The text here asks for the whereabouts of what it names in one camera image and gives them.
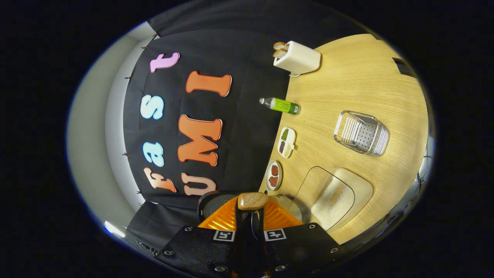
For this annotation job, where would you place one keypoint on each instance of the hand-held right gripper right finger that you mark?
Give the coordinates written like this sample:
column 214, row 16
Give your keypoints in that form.
column 262, row 222

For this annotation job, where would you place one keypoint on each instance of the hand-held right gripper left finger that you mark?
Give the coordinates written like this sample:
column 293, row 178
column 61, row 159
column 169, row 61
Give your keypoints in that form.
column 240, row 224

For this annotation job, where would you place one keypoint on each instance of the dark grey rice cooker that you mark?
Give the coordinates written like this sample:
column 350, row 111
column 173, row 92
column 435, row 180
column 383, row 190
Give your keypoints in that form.
column 214, row 204

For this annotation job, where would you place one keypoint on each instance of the clear box of white rice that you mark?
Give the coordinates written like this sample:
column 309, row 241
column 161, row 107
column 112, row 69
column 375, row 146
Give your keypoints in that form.
column 335, row 197

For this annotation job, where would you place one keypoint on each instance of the white plate with meat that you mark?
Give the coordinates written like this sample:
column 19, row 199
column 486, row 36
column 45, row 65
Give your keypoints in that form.
column 274, row 175

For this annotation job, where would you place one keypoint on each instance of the white divided bean dish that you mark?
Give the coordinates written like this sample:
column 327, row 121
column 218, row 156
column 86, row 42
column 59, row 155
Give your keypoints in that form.
column 286, row 143

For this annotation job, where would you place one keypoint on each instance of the green drink bottle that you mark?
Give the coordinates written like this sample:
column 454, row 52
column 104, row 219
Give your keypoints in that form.
column 283, row 106

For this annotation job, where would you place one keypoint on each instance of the small ceiling light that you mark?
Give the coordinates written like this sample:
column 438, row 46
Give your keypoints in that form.
column 114, row 229

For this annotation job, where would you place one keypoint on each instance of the black backdrop cloth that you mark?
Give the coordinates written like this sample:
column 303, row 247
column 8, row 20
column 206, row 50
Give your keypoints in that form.
column 247, row 58

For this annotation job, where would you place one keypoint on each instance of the white toaster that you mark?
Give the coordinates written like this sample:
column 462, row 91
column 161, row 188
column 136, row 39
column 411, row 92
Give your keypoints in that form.
column 303, row 58

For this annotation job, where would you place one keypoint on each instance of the toast bread slices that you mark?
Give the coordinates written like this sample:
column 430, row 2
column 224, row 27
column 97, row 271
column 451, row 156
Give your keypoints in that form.
column 280, row 49

